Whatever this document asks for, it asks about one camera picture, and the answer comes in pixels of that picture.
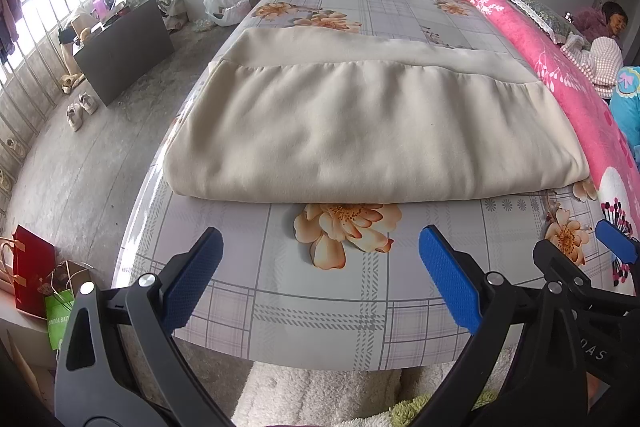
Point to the red paper bag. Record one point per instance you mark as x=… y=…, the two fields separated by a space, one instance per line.
x=32 y=272

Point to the white plastic bag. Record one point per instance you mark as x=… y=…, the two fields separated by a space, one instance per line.
x=227 y=7

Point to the pink checkered cloth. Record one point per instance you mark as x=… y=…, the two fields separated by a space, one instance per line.
x=605 y=62

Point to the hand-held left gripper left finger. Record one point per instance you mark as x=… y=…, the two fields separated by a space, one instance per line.
x=192 y=279

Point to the pink floral blanket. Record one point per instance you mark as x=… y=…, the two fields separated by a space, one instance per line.
x=550 y=57

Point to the cream zip jacket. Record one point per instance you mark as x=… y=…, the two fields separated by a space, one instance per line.
x=360 y=127

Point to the dark low cabinet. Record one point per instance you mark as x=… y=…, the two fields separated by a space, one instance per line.
x=125 y=52

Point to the white green fluffy cloth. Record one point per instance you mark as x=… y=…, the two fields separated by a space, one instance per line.
x=310 y=392

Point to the light blue printed garment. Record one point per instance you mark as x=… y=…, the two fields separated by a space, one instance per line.
x=627 y=107

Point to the lace-trimmed pillow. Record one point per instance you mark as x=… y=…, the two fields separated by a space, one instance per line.
x=540 y=12

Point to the dark hanging garment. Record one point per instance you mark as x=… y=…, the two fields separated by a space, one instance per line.
x=7 y=22

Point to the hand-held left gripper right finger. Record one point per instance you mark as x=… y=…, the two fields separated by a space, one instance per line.
x=450 y=279

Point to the pair of tan slippers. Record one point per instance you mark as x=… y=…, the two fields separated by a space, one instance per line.
x=72 y=83

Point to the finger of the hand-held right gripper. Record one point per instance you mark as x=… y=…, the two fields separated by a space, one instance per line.
x=617 y=239
x=555 y=262

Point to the white shoe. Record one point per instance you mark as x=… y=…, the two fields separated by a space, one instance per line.
x=88 y=103
x=75 y=117

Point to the green paper bag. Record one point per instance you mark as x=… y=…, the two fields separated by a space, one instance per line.
x=57 y=317

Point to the metal window railing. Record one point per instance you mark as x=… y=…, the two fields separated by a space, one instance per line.
x=30 y=72

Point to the brown paper bag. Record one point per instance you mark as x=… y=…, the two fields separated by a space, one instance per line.
x=70 y=277

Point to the floral plaid bed sheet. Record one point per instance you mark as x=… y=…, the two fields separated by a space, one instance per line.
x=310 y=317

